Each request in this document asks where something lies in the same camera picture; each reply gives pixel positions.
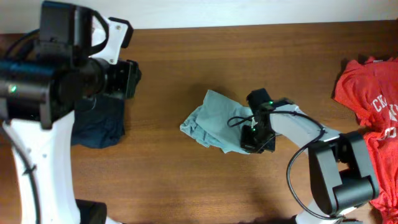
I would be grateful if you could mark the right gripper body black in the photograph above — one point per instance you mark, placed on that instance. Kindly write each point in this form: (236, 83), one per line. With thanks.
(258, 139)

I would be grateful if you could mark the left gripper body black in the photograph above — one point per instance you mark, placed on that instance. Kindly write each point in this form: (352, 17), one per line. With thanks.
(122, 79)

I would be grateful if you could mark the light blue grey t-shirt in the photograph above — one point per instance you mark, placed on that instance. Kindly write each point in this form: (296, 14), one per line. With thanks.
(208, 124)

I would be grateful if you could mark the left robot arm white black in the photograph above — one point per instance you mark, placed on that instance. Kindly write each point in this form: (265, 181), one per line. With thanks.
(38, 123)

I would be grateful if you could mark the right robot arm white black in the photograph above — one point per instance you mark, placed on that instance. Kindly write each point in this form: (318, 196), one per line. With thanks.
(342, 177)

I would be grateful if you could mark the folded dark navy garment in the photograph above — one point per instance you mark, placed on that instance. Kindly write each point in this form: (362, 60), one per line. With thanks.
(99, 122)

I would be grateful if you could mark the red t-shirt white print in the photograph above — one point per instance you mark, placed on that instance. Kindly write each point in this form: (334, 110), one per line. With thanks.
(370, 91)

